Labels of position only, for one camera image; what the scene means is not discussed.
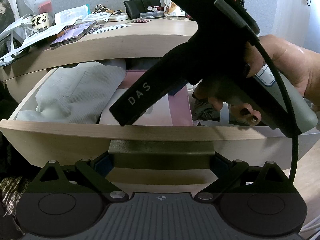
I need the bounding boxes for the printed paper documents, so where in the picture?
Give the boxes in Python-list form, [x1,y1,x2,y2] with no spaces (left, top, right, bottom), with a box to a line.
[1,15,76,67]

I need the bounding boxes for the white blue sachet packet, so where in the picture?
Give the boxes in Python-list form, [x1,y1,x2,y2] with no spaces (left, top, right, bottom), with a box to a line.
[82,12,111,23]

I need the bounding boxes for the blue white mask packet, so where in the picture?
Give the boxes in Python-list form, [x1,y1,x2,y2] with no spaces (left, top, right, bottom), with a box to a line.
[55,4,91,25]

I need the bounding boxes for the framed portrait picture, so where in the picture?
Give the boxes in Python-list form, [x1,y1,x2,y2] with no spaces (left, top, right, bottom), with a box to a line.
[0,0,20,33]

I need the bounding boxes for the tea bottle with white label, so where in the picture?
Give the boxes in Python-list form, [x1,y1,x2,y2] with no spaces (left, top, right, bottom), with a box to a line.
[163,0,186,20]

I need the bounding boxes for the braided rope toy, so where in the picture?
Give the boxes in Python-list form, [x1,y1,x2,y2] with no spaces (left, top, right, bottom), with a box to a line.
[93,4,124,15]

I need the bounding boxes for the small clear plastic box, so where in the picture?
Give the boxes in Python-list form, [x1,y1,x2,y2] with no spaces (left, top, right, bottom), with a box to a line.
[140,11,164,19]

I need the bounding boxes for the folded white cloth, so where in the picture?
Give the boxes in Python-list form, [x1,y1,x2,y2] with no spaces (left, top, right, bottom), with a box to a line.
[16,61,126,124]

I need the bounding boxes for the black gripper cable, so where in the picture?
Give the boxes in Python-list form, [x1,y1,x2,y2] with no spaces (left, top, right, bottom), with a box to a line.
[213,0,299,185]

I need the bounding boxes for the black white patterned mug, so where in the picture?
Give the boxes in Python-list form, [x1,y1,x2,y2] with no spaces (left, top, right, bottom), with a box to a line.
[31,12,50,30]

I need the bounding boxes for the clear plastic bag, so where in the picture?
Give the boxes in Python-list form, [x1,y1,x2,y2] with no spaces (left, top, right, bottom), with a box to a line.
[23,0,54,24]

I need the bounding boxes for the black wallet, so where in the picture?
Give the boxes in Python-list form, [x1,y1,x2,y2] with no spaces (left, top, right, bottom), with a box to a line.
[124,0,161,19]

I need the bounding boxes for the red patterned sticker card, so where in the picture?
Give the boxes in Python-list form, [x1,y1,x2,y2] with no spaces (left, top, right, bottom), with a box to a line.
[127,18,151,24]

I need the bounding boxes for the smartphone with lit screen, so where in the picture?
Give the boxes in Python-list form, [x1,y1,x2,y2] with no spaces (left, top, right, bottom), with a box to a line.
[49,21,97,49]

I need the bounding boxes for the wooden desk drawer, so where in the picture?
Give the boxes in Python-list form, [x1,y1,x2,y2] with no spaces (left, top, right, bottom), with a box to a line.
[0,60,320,190]

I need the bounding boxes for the person's right hand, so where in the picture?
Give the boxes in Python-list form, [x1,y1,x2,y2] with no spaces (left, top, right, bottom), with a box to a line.
[192,34,320,127]

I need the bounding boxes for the white business card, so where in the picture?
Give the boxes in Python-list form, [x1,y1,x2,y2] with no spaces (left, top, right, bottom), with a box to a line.
[92,24,130,34]

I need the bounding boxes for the white charger block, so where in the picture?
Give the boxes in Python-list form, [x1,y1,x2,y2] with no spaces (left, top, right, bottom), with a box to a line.
[109,13,129,22]

